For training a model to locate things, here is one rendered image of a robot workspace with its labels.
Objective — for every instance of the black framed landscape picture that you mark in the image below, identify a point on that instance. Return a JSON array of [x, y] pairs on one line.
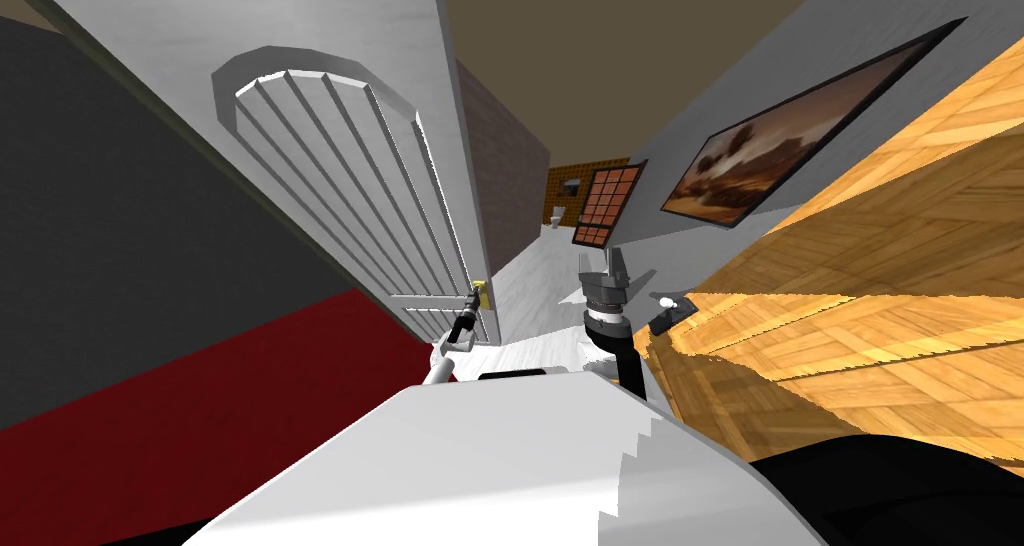
[[788, 142]]

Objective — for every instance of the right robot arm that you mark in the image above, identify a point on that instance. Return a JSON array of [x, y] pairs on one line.
[[629, 362]]

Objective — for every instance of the red paned window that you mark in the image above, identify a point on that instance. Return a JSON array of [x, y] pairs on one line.
[[608, 204]]

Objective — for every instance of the black bar with white knob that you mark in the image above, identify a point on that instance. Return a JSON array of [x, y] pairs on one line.
[[670, 312]]

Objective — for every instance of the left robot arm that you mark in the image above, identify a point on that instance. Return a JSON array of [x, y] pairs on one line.
[[442, 360]]

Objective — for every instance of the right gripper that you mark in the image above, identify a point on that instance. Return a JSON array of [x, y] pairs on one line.
[[604, 292]]

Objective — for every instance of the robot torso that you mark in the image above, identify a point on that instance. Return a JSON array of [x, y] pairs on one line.
[[480, 466]]

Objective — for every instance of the white toilet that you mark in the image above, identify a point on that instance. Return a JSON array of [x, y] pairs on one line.
[[556, 217]]

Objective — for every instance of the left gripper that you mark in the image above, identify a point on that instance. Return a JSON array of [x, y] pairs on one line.
[[472, 304]]

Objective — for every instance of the white door leaf arched panel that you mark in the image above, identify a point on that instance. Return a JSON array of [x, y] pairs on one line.
[[336, 154]]

